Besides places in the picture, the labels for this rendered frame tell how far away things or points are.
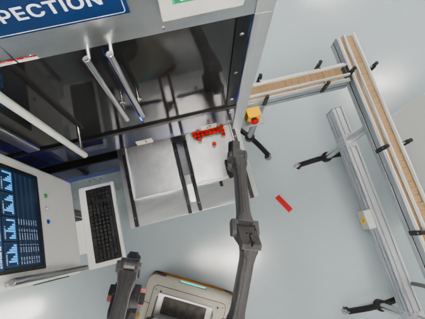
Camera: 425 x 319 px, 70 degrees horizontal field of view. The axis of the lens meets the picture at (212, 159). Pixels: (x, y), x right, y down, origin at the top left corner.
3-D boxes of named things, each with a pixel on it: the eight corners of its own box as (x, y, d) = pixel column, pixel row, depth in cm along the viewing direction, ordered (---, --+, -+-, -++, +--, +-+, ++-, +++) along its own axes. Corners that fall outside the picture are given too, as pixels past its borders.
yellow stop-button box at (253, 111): (243, 111, 168) (245, 105, 161) (255, 107, 169) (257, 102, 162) (246, 123, 167) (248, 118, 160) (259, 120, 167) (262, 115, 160)
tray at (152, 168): (124, 142, 171) (122, 139, 168) (169, 131, 173) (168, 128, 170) (135, 200, 163) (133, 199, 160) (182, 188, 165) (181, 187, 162)
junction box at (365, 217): (356, 212, 205) (362, 211, 196) (363, 210, 205) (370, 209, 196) (362, 230, 202) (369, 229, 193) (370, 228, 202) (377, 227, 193)
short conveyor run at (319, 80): (236, 116, 180) (239, 104, 165) (229, 92, 184) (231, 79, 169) (345, 90, 185) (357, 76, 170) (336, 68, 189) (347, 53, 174)
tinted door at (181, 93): (144, 123, 139) (98, 42, 82) (234, 102, 142) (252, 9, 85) (144, 124, 139) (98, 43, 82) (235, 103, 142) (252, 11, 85)
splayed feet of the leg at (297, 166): (292, 162, 260) (296, 158, 247) (347, 149, 264) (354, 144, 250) (295, 171, 258) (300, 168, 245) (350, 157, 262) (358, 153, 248)
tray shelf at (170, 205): (116, 145, 173) (115, 143, 171) (234, 117, 178) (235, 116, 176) (131, 228, 161) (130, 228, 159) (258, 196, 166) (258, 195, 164)
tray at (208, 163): (183, 128, 174) (182, 125, 171) (227, 118, 176) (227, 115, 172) (197, 185, 165) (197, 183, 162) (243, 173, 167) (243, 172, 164)
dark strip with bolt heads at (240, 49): (224, 123, 162) (236, 16, 85) (231, 121, 162) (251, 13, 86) (224, 125, 162) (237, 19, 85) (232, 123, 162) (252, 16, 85)
